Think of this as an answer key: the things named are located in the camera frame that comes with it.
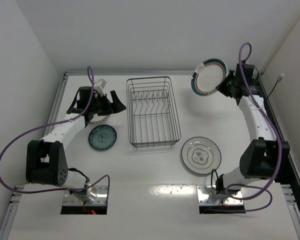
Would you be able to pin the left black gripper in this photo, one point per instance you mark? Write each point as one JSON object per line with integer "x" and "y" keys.
{"x": 109, "y": 105}

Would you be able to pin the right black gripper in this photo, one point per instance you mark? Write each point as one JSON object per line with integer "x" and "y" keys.
{"x": 225, "y": 85}

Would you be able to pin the green red rimmed plate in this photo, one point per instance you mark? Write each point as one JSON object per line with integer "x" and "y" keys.
{"x": 207, "y": 76}
{"x": 99, "y": 119}

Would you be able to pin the white plate grey rim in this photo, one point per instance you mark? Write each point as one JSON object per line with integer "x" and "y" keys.
{"x": 201, "y": 155}

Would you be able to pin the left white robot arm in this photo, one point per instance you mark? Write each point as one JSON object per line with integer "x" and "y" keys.
{"x": 46, "y": 161}

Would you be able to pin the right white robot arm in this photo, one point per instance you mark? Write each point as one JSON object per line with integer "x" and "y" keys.
{"x": 267, "y": 151}

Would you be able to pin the blue floral green plate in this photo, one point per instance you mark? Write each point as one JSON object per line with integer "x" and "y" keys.
{"x": 102, "y": 137}

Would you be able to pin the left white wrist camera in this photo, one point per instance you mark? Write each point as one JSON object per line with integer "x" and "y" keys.
{"x": 99, "y": 86}

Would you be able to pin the grey wire dish rack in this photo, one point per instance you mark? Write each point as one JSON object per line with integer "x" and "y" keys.
{"x": 153, "y": 120}

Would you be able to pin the black cable white plug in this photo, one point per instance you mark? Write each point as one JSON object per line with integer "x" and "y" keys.
{"x": 266, "y": 101}

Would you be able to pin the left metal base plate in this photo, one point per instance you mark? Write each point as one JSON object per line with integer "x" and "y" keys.
{"x": 94, "y": 196}

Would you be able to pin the metal base plate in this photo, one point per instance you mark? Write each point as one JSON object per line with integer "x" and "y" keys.
{"x": 207, "y": 197}
{"x": 94, "y": 196}

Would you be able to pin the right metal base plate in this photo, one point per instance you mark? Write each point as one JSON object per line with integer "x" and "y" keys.
{"x": 207, "y": 197}

